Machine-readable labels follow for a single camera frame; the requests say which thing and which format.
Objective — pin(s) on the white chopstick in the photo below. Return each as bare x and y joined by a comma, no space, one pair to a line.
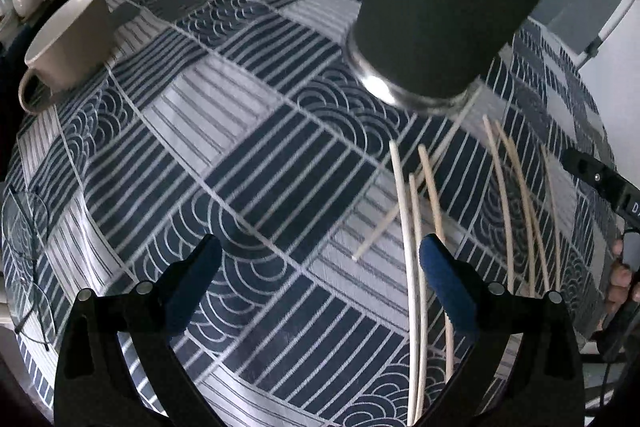
403,212

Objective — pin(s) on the bunch of wooden chopsticks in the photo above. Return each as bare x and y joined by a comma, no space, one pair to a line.
375,235

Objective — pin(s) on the beige ceramic mug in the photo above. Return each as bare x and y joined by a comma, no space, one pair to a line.
70,52

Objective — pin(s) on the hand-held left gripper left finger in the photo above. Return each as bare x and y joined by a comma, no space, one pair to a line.
192,279

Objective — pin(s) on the blue patterned tablecloth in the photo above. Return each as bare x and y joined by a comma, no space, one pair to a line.
240,107

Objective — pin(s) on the white door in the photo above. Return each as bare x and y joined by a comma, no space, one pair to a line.
617,22

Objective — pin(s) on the person's right hand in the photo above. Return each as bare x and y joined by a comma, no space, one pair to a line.
620,289

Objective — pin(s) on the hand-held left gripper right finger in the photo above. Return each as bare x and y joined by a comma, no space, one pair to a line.
445,279

